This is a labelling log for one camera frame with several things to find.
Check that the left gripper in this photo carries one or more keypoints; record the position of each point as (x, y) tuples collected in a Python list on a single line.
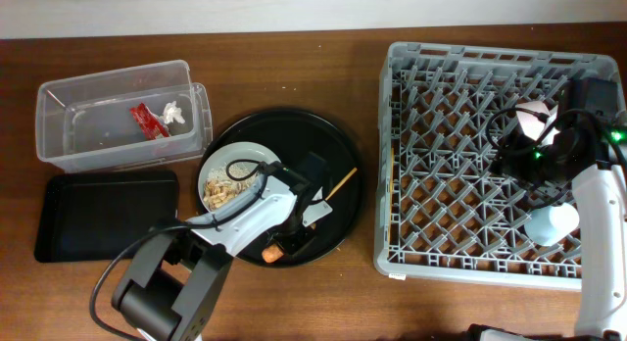
[(291, 247)]

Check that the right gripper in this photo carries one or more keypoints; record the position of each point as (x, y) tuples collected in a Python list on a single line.
[(511, 152)]

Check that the pink bowl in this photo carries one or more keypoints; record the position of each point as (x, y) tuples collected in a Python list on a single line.
[(530, 127)]

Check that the wooden chopstick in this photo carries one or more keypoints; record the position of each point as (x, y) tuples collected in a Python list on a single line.
[(341, 183)]

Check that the orange carrot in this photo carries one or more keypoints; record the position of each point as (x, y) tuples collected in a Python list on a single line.
[(272, 253)]

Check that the grey plate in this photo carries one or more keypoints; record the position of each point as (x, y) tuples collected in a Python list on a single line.
[(214, 166)]

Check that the peanut shells and rice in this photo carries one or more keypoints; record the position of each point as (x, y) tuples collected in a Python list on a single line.
[(222, 184)]

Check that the red snack wrapper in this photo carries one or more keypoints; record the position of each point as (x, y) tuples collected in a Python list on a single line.
[(149, 124)]

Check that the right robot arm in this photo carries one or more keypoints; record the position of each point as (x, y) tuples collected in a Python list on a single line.
[(600, 199)]

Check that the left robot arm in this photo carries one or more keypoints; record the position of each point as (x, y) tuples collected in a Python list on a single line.
[(178, 269)]

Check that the grey dishwasher rack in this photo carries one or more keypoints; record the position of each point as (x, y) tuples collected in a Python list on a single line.
[(440, 212)]

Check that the round black tray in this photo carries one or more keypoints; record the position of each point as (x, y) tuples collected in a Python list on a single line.
[(291, 134)]

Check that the light blue cup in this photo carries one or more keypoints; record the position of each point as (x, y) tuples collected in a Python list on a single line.
[(551, 224)]

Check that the crumpled white tissue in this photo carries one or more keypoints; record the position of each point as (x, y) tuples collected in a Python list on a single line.
[(172, 113)]

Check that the black rectangular tray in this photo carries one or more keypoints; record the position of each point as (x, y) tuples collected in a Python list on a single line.
[(94, 216)]

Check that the clear plastic bin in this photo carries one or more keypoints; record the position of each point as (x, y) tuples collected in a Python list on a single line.
[(84, 123)]

